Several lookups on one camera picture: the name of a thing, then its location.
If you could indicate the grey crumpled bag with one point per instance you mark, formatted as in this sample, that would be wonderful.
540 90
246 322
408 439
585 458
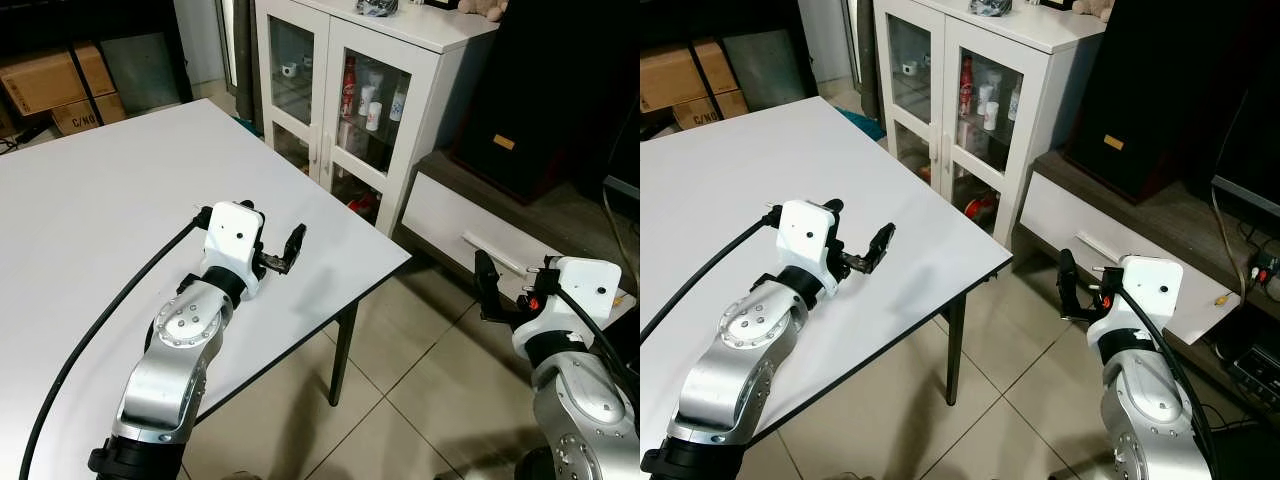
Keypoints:
378 8
989 7

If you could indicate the grey flat panel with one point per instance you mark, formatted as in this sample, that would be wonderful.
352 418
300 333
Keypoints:
140 72
770 68

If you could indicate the printed small cardboard box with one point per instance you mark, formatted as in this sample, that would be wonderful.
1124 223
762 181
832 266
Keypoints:
85 115
710 110

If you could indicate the low wooden bench white drawer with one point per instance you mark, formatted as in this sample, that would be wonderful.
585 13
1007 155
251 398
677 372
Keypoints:
1060 215
450 215

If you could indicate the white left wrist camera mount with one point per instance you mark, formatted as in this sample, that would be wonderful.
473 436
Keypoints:
232 240
805 235

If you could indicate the white plastic bottle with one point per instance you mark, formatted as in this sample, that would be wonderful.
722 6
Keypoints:
1015 102
400 102

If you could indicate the red round object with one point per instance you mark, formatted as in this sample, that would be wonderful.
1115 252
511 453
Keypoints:
365 207
982 208

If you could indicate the blue cloth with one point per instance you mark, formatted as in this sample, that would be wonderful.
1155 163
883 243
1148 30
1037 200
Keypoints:
862 122

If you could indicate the beige plush toy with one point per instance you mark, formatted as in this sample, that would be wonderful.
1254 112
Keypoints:
485 9
1095 9

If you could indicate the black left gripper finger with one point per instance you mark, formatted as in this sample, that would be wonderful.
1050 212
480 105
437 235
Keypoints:
880 248
832 206
249 206
294 248

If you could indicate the large brown cardboard box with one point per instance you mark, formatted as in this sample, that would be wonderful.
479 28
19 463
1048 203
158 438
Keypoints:
680 75
45 80

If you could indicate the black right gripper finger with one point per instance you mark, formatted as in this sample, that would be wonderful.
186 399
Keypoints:
487 285
1068 285

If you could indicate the white glass-door cabinet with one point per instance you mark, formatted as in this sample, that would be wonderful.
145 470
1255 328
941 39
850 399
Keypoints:
1050 50
430 60

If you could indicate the black electronic device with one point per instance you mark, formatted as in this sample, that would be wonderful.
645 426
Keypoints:
1258 370

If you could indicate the black metal table leg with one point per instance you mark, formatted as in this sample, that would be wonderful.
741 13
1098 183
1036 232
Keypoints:
343 350
956 345

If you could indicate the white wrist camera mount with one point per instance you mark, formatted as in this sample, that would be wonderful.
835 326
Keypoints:
1150 285
805 235
232 240
580 285

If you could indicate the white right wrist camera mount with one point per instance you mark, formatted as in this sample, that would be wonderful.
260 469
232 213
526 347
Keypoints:
1150 285
580 285

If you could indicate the white cup with red print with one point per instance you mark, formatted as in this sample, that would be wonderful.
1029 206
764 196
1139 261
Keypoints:
992 116
373 116

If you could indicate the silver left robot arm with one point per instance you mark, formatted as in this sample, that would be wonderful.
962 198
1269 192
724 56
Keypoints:
725 365
170 370

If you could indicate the red cola bottle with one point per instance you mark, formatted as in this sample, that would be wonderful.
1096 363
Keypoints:
349 85
967 85

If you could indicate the large black speaker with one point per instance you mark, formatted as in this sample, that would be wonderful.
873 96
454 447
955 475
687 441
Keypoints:
1170 80
560 80

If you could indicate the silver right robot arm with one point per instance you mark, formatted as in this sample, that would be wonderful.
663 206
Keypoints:
585 410
1150 415

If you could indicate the black power strip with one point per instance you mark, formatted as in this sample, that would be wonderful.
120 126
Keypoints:
1266 267

